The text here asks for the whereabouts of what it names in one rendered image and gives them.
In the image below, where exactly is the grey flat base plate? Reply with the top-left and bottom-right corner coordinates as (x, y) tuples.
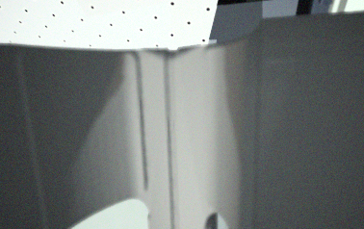
(0, 0), (218, 50)

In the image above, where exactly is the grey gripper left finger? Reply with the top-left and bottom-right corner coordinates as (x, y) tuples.
(0, 42), (178, 229)

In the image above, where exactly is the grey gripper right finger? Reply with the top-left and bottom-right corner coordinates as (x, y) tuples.
(171, 10), (364, 229)

